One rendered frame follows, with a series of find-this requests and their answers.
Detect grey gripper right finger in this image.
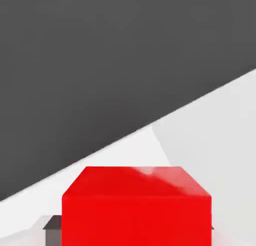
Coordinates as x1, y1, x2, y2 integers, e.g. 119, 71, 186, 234
211, 224, 240, 246

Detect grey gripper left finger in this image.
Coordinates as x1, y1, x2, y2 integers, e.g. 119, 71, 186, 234
0, 214, 63, 246

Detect small red cube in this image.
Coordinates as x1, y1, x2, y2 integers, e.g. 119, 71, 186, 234
61, 165, 213, 246

